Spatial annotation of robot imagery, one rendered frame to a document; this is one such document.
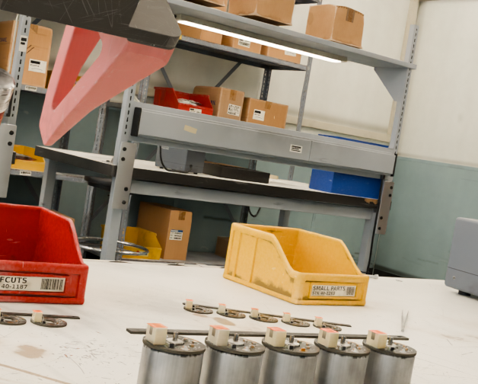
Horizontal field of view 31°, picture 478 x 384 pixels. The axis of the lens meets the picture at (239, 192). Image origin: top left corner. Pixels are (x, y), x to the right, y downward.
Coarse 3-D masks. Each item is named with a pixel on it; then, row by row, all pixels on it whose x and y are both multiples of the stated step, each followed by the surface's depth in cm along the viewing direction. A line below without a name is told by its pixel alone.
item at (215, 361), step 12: (204, 360) 34; (216, 360) 34; (228, 360) 34; (240, 360) 34; (252, 360) 34; (204, 372) 34; (216, 372) 34; (228, 372) 34; (240, 372) 34; (252, 372) 34
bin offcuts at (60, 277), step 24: (0, 216) 73; (24, 216) 74; (48, 216) 73; (0, 240) 73; (24, 240) 75; (48, 240) 73; (72, 240) 68; (0, 264) 62; (24, 264) 63; (48, 264) 64; (72, 264) 65; (0, 288) 62; (24, 288) 63; (48, 288) 64; (72, 288) 65
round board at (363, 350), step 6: (348, 342) 38; (354, 342) 39; (324, 348) 37; (330, 348) 37; (336, 348) 37; (342, 348) 37; (348, 348) 37; (360, 348) 37; (366, 348) 38; (348, 354) 36; (354, 354) 36; (360, 354) 37; (366, 354) 37
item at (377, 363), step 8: (392, 344) 39; (376, 352) 38; (368, 360) 38; (376, 360) 38; (384, 360) 38; (392, 360) 38; (400, 360) 38; (408, 360) 38; (368, 368) 38; (376, 368) 38; (384, 368) 38; (392, 368) 38; (400, 368) 38; (408, 368) 38; (368, 376) 38; (376, 376) 38; (384, 376) 38; (392, 376) 38; (400, 376) 38; (408, 376) 38
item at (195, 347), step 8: (144, 336) 33; (152, 344) 32; (160, 344) 32; (168, 344) 32; (184, 344) 33; (192, 344) 33; (200, 344) 34; (168, 352) 32; (176, 352) 32; (184, 352) 32; (192, 352) 32; (200, 352) 33
